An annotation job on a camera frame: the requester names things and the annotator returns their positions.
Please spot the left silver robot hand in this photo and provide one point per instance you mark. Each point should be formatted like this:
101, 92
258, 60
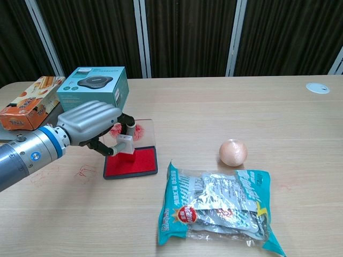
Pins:
88, 120

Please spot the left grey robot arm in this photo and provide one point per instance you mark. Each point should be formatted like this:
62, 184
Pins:
24, 155

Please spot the red ink pad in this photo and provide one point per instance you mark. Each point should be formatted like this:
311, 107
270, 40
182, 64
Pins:
144, 163

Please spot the teal speaker box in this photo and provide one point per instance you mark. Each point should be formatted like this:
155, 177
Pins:
91, 85

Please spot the orange biscuit box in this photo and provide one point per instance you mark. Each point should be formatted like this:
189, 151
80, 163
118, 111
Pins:
24, 107

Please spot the black fabric partition panel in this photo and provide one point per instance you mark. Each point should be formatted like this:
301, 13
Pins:
16, 40
338, 64
187, 37
289, 34
96, 32

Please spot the pinkish brown egg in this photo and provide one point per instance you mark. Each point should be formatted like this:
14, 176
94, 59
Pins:
233, 152

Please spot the teal snack bag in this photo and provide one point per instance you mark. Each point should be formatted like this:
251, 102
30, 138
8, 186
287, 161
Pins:
214, 203

